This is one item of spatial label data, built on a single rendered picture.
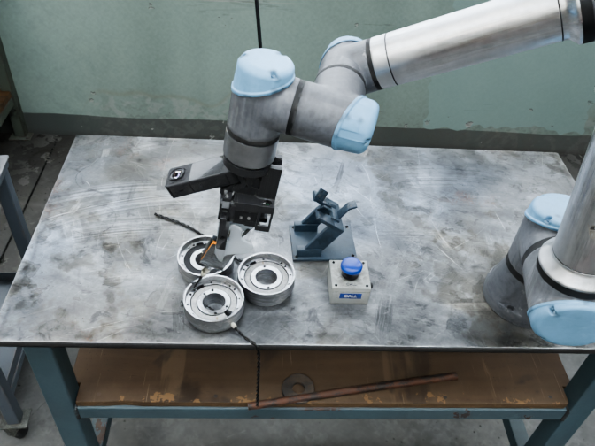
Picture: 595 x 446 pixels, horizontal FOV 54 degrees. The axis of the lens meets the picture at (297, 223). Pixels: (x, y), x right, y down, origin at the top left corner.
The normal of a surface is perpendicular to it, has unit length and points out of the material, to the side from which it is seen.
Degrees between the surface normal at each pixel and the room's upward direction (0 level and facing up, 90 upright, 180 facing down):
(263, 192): 91
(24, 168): 0
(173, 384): 0
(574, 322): 98
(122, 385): 0
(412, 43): 51
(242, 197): 8
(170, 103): 90
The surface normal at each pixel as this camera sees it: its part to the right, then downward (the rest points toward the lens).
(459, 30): -0.40, -0.04
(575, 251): -0.70, 0.49
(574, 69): 0.04, 0.68
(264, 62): 0.21, -0.71
